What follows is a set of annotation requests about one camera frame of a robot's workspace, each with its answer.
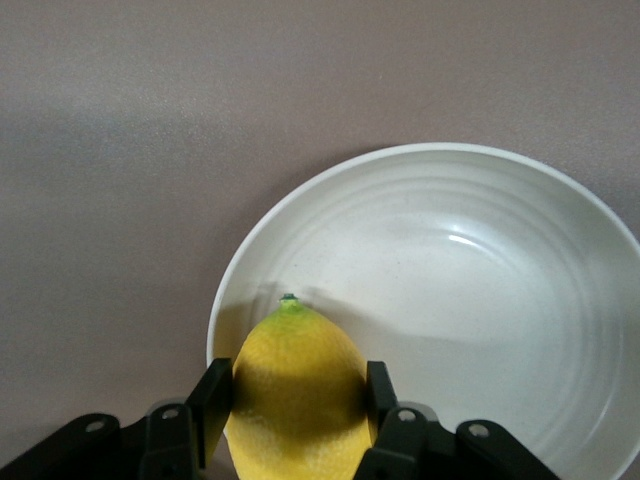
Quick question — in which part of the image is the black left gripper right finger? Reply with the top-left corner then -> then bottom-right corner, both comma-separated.
352,359 -> 559,480

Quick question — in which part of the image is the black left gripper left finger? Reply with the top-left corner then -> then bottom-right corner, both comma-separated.
0,357 -> 234,480

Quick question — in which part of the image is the yellow lemon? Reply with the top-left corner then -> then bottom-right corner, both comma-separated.
222,293 -> 379,480

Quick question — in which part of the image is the beige plate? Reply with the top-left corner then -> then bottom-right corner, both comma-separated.
206,143 -> 640,480

